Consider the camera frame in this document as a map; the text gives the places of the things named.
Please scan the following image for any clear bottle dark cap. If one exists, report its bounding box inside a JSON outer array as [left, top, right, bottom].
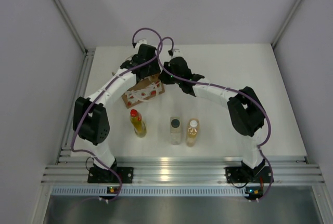
[[170, 117, 182, 145]]

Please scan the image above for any yellow bottle red cap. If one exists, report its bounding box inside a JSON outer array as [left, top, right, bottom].
[[130, 109, 147, 138]]

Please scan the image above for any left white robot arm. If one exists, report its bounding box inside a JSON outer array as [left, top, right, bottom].
[[70, 43, 163, 182]]

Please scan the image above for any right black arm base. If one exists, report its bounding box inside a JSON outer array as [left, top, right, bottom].
[[225, 166, 260, 184]]

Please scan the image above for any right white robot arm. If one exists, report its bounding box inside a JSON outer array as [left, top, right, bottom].
[[159, 57, 265, 181]]

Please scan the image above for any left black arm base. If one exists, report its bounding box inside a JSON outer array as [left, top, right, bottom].
[[87, 166, 134, 184]]

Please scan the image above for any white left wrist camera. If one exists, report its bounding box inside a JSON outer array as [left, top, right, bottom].
[[137, 39, 147, 45]]

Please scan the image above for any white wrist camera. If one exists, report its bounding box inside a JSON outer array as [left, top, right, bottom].
[[171, 48, 183, 58], [137, 39, 147, 45]]

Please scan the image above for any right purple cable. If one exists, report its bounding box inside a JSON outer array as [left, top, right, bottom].
[[157, 36, 274, 201]]

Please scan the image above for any purple cable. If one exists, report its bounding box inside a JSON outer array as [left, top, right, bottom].
[[157, 36, 274, 201], [70, 28, 163, 204]]

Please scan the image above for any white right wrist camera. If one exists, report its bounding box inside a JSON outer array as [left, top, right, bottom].
[[171, 48, 183, 58]]

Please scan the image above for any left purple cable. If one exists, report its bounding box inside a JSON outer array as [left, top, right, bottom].
[[70, 28, 163, 204]]

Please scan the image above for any left aluminium frame post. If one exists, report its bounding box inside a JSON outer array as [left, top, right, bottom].
[[52, 0, 87, 54]]

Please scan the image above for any aluminium frame post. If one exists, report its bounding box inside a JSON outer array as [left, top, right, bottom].
[[52, 0, 87, 54], [271, 0, 305, 50]]

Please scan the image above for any perforated cable duct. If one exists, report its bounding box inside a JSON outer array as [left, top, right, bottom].
[[50, 185, 322, 196]]

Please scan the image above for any aluminium mounting rail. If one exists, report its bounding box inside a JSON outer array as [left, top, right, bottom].
[[42, 156, 324, 186]]

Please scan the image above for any right aluminium frame post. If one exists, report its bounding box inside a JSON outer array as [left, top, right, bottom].
[[271, 0, 305, 50]]

